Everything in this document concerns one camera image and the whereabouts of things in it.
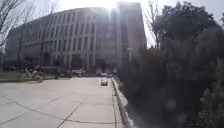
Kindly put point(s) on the dark evergreen trees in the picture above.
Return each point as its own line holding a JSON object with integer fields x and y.
{"x": 180, "y": 66}

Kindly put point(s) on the bare tree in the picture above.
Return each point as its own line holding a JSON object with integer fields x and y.
{"x": 8, "y": 20}

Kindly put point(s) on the grey paved slab path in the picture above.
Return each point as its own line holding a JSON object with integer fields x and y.
{"x": 66, "y": 100}

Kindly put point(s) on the street lamp pole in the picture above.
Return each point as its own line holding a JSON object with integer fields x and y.
{"x": 129, "y": 55}

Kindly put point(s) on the grey stone kerb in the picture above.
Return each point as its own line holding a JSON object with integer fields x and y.
{"x": 120, "y": 103}

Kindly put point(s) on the small delivery robot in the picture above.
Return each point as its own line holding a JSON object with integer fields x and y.
{"x": 104, "y": 81}

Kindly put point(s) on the large grey curved building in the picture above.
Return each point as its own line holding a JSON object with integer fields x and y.
{"x": 73, "y": 36}

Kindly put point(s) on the row of parked vehicles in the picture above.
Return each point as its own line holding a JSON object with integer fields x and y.
{"x": 75, "y": 72}

